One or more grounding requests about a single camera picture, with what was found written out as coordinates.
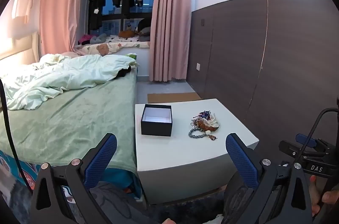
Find green bed sheet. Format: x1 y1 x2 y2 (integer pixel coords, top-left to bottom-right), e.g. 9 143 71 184
0 71 139 179

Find pink curtain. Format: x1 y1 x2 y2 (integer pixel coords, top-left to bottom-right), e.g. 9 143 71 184
148 0 196 83
40 0 88 55

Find black jewelry box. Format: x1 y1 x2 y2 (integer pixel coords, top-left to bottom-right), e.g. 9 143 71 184
140 104 173 137

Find blue printed bed base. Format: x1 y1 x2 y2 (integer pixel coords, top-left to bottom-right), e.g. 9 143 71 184
0 150 142 199

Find clear crystal bracelet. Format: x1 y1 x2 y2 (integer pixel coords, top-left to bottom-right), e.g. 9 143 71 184
206 113 221 132

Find person's right hand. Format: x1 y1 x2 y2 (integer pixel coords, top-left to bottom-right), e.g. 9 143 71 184
308 175 339 217

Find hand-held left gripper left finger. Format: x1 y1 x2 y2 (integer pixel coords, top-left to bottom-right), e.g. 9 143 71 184
28 133 118 224

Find printed window seat mat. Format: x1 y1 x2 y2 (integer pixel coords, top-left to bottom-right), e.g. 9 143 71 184
74 35 151 55

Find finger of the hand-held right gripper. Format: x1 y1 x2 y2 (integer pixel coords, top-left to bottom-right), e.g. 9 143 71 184
279 133 330 158

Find brown cardboard sheet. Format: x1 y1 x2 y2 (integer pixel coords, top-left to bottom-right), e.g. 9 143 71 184
147 92 202 103

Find light green duvet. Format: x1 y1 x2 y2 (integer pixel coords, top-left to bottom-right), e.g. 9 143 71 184
0 53 139 111

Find beige headboard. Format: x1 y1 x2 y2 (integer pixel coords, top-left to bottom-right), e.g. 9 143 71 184
0 31 40 62

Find blue-grey bead bracelet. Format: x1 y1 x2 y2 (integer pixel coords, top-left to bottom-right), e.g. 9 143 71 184
189 127 211 140

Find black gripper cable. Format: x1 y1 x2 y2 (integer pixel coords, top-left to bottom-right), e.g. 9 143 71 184
297 107 339 162

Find dark patterned rug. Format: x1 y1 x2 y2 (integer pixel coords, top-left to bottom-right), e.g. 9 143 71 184
90 182 228 224

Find orange plush toy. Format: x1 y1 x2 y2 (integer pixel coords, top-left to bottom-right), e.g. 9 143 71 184
118 29 137 39

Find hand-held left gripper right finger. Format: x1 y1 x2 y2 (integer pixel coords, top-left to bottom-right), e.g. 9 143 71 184
225 133 313 224

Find brown bead bracelet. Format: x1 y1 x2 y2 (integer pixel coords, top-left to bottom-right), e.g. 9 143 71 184
196 119 214 132

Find grey plush toy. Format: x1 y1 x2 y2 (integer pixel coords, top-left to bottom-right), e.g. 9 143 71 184
89 33 107 45

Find dark cushion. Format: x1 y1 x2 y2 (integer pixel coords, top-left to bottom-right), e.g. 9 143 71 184
138 18 152 42

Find white side table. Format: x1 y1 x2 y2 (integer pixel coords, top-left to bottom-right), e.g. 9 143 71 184
135 98 259 205

